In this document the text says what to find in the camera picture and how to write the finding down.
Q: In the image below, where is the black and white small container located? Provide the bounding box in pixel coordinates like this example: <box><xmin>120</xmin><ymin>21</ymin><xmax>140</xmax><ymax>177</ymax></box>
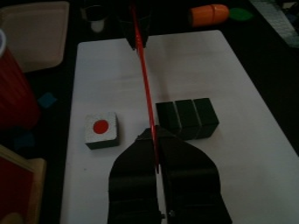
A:
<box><xmin>79</xmin><ymin>3</ymin><xmax>108</xmax><ymax>33</ymax></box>

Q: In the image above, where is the sushi piece with red dot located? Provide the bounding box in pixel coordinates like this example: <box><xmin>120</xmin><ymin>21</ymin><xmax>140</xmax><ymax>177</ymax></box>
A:
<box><xmin>83</xmin><ymin>111</ymin><xmax>122</xmax><ymax>151</ymax></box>

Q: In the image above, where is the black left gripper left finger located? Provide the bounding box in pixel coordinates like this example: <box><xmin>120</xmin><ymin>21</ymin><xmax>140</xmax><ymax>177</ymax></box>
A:
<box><xmin>107</xmin><ymin>127</ymin><xmax>162</xmax><ymax>224</ymax></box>

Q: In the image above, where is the grey textured mat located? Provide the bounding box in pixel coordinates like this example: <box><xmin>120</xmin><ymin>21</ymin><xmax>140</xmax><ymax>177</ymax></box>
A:
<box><xmin>249</xmin><ymin>0</ymin><xmax>299</xmax><ymax>48</ymax></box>

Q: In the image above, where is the white cutting board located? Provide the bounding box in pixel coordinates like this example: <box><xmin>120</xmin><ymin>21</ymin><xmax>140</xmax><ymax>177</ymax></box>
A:
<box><xmin>59</xmin><ymin>29</ymin><xmax>299</xmax><ymax>224</ymax></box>

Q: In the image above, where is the green toy leaf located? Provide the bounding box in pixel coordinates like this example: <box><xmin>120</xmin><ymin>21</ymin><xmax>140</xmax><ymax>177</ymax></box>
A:
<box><xmin>229</xmin><ymin>7</ymin><xmax>255</xmax><ymax>22</ymax></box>

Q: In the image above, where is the red plastic cup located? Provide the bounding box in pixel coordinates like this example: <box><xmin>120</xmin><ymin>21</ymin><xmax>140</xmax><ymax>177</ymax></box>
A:
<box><xmin>0</xmin><ymin>28</ymin><xmax>43</xmax><ymax>130</ymax></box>

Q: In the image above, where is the orange toy carrot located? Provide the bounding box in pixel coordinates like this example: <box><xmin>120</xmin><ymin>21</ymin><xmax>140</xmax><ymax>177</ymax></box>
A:
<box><xmin>188</xmin><ymin>3</ymin><xmax>230</xmax><ymax>28</ymax></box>

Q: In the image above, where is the dark green sushi piece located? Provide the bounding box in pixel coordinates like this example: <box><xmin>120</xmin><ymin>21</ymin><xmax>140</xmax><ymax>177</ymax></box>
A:
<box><xmin>174</xmin><ymin>99</ymin><xmax>203</xmax><ymax>141</ymax></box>
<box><xmin>192</xmin><ymin>97</ymin><xmax>221</xmax><ymax>140</ymax></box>
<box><xmin>155</xmin><ymin>101</ymin><xmax>183</xmax><ymax>134</ymax></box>

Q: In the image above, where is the wooden box with red panel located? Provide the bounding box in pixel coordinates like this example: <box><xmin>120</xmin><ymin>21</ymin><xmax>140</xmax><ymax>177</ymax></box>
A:
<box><xmin>0</xmin><ymin>143</ymin><xmax>48</xmax><ymax>224</ymax></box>

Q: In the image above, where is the red toy knife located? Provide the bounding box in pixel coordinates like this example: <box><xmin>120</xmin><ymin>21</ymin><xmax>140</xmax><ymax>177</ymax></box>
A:
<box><xmin>130</xmin><ymin>0</ymin><xmax>163</xmax><ymax>176</ymax></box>

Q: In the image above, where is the small blue toy piece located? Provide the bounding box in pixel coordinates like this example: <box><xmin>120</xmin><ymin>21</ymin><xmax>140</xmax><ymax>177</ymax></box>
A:
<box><xmin>14</xmin><ymin>130</ymin><xmax>38</xmax><ymax>151</ymax></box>
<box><xmin>36</xmin><ymin>92</ymin><xmax>59</xmax><ymax>109</ymax></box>

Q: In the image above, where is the beige plastic tray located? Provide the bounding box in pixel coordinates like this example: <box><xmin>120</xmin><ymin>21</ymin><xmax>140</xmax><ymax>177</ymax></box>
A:
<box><xmin>0</xmin><ymin>1</ymin><xmax>71</xmax><ymax>74</ymax></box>

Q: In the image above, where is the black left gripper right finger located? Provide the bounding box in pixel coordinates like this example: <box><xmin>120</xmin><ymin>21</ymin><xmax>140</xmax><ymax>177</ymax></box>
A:
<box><xmin>154</xmin><ymin>124</ymin><xmax>234</xmax><ymax>224</ymax></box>

